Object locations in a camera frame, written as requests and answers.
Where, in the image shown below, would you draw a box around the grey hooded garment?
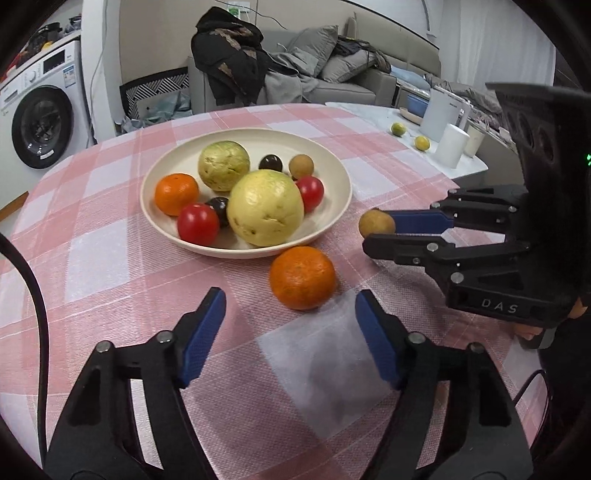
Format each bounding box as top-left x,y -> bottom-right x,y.
265,53 -> 319,104

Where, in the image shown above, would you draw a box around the cream plate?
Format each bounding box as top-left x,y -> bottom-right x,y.
140,128 -> 353,259

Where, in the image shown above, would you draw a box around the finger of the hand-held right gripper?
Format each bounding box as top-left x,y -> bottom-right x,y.
362,232 -> 532,283
392,184 -> 528,235

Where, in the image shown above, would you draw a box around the black jacket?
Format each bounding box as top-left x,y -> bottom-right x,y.
191,7 -> 278,107

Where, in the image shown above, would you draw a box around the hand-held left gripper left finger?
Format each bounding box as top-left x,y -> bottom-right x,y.
45,286 -> 227,480

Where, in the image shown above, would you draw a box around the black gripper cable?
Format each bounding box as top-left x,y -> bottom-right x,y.
0,233 -> 51,462
510,369 -> 555,444

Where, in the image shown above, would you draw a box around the white cylinder cup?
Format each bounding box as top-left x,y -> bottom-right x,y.
435,124 -> 469,168

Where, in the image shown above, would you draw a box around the large yellow guava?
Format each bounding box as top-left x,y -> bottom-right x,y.
226,169 -> 305,247

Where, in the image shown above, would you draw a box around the white washing machine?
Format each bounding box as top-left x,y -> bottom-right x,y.
0,39 -> 95,169

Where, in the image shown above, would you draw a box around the person's right hand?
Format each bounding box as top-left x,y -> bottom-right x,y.
510,298 -> 591,342

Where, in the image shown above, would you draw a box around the blue box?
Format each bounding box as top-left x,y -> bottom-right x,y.
406,92 -> 430,118

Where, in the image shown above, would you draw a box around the cream cup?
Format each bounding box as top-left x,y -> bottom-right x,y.
464,126 -> 485,158

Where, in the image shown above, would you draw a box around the small green-yellow guava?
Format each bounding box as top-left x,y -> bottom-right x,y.
198,141 -> 251,192

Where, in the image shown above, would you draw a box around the red tomato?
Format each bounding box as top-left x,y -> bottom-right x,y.
177,203 -> 221,246
295,176 -> 325,213

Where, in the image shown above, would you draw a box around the orange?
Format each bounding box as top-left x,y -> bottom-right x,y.
270,246 -> 337,310
154,173 -> 200,217

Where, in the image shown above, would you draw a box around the white kettle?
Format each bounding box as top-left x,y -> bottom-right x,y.
421,88 -> 472,141

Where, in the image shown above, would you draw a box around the dark clothes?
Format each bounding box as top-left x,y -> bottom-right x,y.
335,39 -> 391,72

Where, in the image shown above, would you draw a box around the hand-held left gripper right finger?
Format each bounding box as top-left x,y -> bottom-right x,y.
353,289 -> 532,480

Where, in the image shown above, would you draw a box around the grey sofa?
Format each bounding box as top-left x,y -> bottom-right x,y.
189,16 -> 441,112

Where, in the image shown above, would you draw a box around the pink plaid tablecloth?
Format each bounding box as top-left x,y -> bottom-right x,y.
0,102 -> 550,480

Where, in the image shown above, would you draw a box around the grey pillow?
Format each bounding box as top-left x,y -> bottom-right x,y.
321,51 -> 377,84
283,25 -> 340,77

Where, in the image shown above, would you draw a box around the brown longan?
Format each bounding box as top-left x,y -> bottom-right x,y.
359,209 -> 396,240
289,154 -> 315,181

